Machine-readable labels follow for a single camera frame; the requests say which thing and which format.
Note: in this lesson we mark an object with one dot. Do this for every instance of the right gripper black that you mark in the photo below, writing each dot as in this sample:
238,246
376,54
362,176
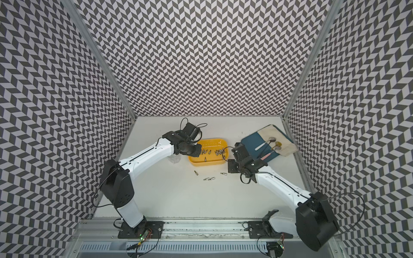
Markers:
231,169

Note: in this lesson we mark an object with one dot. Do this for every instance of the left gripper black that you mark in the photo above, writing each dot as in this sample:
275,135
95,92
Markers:
197,153

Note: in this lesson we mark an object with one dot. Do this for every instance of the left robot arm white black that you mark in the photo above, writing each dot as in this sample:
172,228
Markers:
118,177

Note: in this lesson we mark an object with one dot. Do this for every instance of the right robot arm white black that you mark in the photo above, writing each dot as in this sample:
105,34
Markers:
314,223

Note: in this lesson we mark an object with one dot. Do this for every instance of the yellow plastic storage box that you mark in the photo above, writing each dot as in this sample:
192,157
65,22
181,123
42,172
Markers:
211,159

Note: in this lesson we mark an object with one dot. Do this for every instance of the clear plastic cup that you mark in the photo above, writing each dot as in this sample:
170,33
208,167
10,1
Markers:
174,158

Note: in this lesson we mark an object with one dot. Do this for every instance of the teal blue tray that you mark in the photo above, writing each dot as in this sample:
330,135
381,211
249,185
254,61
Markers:
254,140

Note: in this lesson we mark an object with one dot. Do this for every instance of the white spoon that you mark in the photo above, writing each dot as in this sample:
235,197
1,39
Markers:
270,140

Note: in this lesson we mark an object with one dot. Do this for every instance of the beige cloth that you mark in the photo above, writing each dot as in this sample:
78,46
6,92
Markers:
288,147

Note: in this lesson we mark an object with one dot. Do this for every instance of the pink handled spoon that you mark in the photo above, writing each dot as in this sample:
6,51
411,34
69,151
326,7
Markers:
273,150

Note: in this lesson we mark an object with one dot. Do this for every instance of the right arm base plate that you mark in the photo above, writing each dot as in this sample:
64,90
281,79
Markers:
260,229

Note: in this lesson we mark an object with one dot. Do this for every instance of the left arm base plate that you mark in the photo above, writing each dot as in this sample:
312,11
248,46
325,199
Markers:
139,229

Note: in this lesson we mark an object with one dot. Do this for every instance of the aluminium front rail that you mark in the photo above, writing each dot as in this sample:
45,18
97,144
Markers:
102,229

